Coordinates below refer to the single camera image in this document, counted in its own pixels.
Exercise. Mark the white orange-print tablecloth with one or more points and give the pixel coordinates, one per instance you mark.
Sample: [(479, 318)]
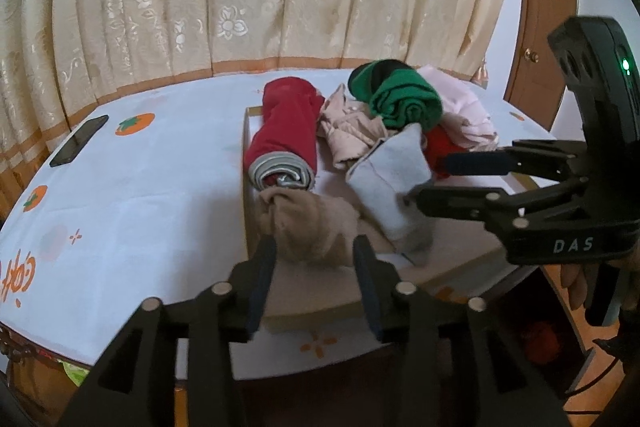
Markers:
[(150, 207)]

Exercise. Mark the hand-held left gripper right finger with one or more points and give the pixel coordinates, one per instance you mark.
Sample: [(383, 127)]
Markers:
[(369, 287)]

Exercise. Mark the red underwear grey waistband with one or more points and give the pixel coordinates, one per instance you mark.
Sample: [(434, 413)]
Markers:
[(285, 132)]

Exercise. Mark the wooden door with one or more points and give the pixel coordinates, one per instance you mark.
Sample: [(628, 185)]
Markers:
[(540, 7)]

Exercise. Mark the pink underwear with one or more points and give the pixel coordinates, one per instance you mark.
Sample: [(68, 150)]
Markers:
[(465, 107)]

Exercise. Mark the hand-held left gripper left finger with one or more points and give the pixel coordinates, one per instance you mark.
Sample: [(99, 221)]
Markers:
[(262, 287)]

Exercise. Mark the beige curtain tassel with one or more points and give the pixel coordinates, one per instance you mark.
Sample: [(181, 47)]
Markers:
[(482, 72)]

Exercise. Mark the green underwear black waistband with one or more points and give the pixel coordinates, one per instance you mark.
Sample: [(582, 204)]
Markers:
[(405, 102)]

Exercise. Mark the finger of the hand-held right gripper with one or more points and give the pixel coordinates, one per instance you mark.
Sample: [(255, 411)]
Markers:
[(450, 202), (475, 163)]

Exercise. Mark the pale underwear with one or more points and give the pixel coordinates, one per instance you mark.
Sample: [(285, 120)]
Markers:
[(350, 137)]

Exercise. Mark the black smartphone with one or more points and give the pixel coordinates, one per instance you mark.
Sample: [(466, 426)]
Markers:
[(80, 139)]

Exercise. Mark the light grey underwear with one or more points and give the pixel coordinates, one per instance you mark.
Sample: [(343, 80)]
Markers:
[(395, 177)]

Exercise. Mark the light wooden tray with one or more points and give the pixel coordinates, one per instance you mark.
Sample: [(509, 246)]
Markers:
[(315, 302)]

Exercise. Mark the orange-red underwear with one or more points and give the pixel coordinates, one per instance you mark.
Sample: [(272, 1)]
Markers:
[(537, 342)]

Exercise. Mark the person's right hand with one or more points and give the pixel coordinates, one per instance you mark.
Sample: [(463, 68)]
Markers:
[(575, 282)]

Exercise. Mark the small red underwear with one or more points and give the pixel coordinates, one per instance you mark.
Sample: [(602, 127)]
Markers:
[(440, 147)]

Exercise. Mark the beige underwear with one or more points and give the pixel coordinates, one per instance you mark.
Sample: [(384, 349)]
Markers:
[(310, 227)]

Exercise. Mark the brown wooden table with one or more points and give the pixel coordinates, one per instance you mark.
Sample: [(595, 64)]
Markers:
[(35, 377)]

